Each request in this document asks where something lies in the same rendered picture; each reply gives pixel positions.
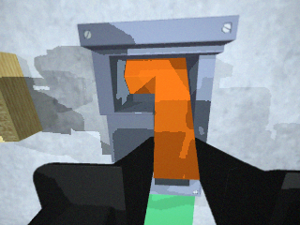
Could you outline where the orange l-shaped part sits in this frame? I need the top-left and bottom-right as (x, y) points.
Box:
(124, 58), (200, 180)

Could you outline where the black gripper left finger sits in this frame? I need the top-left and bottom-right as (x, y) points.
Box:
(33, 137), (155, 225)

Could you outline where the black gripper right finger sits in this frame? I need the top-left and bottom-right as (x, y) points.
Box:
(195, 138), (300, 225)

